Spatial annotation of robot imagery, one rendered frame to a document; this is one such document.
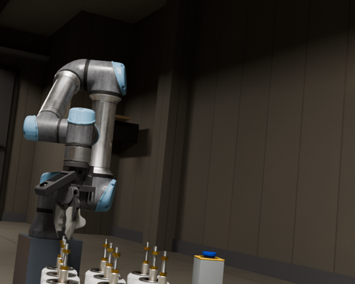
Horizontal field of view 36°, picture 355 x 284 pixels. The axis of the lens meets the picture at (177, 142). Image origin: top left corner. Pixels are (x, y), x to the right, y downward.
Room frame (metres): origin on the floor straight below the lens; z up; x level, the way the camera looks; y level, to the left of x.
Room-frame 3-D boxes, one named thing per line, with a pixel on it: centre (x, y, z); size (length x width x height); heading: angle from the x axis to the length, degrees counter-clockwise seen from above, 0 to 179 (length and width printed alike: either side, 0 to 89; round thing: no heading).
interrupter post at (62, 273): (1.29, 0.23, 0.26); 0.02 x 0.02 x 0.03
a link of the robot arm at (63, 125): (1.63, 0.30, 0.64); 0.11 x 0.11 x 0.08; 0
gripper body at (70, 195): (1.53, 0.27, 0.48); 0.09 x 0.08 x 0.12; 140
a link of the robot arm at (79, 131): (1.53, 0.28, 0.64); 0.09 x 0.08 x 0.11; 0
